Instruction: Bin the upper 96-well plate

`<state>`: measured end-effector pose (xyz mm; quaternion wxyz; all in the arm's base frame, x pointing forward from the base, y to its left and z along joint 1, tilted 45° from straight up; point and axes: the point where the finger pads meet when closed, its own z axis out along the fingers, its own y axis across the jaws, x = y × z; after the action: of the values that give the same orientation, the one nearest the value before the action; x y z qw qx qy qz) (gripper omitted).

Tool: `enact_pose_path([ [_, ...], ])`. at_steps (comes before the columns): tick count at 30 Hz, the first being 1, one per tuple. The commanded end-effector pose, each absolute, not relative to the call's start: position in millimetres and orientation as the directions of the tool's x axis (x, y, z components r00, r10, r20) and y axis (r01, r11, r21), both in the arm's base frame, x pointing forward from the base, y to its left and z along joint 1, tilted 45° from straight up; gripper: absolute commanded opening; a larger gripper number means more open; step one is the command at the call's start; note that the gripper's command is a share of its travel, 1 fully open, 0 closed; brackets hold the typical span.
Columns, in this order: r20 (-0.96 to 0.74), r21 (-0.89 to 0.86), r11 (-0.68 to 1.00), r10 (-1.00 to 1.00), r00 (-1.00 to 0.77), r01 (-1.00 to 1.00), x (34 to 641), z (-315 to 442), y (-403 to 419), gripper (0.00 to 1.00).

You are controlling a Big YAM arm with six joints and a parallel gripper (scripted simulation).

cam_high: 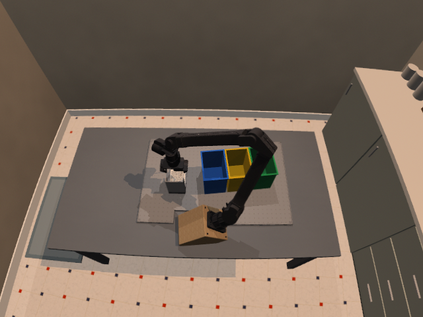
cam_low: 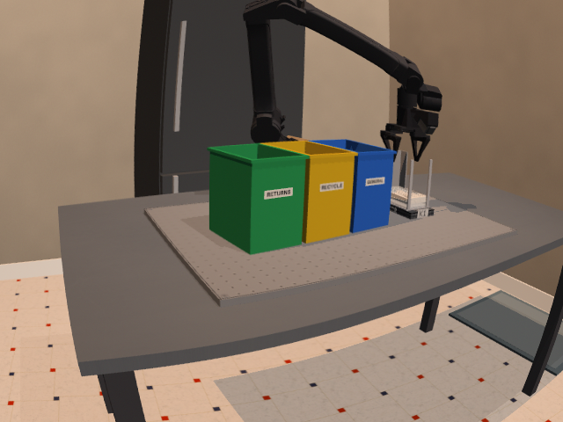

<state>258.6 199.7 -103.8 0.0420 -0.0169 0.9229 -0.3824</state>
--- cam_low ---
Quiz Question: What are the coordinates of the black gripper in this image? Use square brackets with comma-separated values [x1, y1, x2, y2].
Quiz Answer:
[380, 105, 430, 162]

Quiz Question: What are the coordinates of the white well plate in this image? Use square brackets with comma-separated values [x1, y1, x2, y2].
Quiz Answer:
[391, 199, 426, 209]

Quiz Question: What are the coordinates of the beige well plate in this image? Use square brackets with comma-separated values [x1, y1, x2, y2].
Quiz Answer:
[391, 186, 427, 204]

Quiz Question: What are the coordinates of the yellow recycle bin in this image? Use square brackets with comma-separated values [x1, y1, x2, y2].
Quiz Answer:
[264, 141, 358, 244]

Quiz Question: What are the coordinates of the green returns bin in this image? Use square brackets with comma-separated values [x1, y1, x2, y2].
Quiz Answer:
[208, 143, 310, 255]

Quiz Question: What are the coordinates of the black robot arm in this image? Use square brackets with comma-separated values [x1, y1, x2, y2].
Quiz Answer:
[243, 0, 442, 143]

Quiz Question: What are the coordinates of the blue open bin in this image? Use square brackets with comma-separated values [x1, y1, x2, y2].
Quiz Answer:
[312, 140, 397, 233]

